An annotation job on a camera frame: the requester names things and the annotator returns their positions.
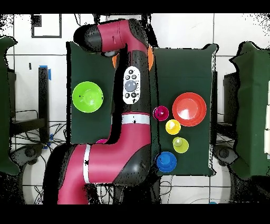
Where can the dark green tablecloth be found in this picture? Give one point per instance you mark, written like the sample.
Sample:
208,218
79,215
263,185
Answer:
185,69

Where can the wide red-orange bowl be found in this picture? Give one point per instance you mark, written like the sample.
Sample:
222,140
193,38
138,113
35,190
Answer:
189,109

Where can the lime yellow-green cup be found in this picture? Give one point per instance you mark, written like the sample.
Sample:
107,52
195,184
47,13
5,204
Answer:
181,145

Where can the black square frame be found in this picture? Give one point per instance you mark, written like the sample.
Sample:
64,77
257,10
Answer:
35,21

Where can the pink cup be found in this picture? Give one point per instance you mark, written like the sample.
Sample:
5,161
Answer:
161,113

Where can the large orange bowl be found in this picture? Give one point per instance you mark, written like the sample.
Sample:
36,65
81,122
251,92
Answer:
150,57

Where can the small pink bowl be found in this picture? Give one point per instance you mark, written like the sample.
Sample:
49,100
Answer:
101,141

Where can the blue bowl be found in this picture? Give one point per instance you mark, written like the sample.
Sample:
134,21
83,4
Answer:
166,161

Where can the large green bowl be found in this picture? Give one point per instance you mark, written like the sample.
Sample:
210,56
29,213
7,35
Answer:
87,97

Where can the yellow cup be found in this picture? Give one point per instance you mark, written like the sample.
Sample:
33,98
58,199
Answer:
173,127

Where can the black metal stand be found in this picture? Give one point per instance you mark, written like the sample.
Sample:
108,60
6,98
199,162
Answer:
43,95

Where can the green cloth side table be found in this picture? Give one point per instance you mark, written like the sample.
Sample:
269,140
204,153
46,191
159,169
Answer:
246,105
5,105

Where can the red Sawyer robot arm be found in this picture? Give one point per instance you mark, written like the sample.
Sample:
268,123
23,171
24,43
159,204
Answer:
126,148

